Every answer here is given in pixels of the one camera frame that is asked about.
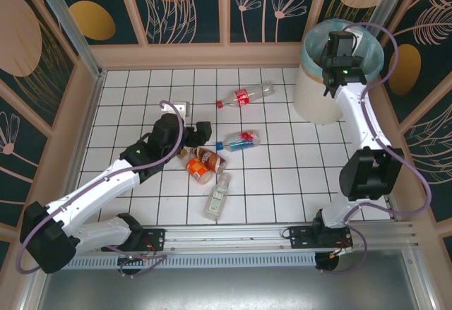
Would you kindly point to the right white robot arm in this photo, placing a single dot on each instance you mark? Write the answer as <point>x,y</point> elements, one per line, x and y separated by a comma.
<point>360,112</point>

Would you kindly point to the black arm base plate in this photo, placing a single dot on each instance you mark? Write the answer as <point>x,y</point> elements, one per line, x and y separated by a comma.
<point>155,236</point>
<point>300,234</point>

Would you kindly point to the orange label bottle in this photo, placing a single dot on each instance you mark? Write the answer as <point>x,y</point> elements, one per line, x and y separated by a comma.
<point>197,170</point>

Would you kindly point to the white trash bin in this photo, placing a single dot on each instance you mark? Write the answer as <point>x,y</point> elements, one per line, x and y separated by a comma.
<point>312,47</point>

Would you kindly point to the aluminium frame post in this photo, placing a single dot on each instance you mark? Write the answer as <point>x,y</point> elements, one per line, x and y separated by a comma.
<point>388,3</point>
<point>70,31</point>

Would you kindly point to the white plastic waste bin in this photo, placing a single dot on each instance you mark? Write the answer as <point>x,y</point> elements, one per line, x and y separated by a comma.
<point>310,101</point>

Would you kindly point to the aluminium mounting rail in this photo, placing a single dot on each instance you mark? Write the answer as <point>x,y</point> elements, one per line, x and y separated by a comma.
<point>229,236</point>

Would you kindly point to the clear bottle with green label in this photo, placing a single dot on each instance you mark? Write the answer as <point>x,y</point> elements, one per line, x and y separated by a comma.
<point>216,200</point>

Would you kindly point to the cola bottle with red label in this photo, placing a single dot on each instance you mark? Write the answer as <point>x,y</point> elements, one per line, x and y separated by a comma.
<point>243,97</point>

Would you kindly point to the brown label bottle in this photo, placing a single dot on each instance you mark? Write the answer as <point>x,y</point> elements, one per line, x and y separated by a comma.
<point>212,160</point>

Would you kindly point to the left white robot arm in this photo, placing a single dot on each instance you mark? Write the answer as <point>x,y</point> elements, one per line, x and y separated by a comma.
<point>95,190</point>

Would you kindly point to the crushed blue label bottle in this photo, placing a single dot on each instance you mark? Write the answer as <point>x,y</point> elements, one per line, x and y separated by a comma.
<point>240,142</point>

